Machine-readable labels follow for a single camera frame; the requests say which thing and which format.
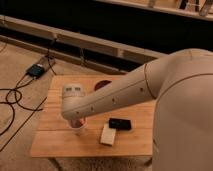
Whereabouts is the black floor cable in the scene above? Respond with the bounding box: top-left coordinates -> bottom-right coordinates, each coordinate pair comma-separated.
0,39 -> 58,153

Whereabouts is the black power adapter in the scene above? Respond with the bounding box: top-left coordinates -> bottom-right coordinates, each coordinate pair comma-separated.
26,64 -> 45,79

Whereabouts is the white rectangular block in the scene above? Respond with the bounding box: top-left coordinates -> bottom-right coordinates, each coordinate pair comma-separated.
100,124 -> 116,145

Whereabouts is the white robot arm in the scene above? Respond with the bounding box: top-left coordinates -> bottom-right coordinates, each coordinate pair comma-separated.
62,49 -> 213,171

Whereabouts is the wooden table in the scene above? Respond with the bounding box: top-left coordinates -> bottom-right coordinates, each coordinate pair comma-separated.
30,75 -> 155,157

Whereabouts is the black rectangular box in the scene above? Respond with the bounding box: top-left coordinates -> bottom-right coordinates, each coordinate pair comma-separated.
109,118 -> 132,130

